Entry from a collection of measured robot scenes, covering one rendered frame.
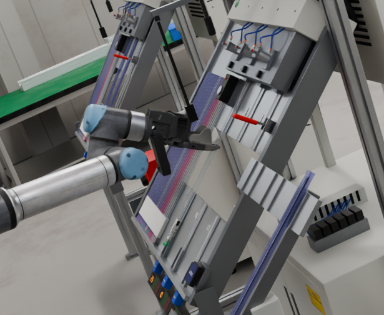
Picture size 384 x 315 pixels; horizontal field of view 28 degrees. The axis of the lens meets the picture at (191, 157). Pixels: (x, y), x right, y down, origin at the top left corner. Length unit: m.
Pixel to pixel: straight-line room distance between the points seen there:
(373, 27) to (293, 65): 0.22
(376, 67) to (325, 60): 0.20
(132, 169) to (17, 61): 4.40
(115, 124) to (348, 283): 0.70
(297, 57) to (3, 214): 0.75
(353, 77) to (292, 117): 0.16
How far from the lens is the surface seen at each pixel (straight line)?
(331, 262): 2.03
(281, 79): 1.82
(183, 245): 2.03
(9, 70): 6.18
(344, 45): 1.79
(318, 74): 1.81
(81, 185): 1.81
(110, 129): 1.98
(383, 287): 2.03
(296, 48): 1.83
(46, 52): 6.45
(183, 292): 1.88
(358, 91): 1.81
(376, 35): 1.91
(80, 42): 6.52
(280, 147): 1.80
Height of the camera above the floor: 1.56
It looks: 17 degrees down
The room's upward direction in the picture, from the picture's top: 20 degrees counter-clockwise
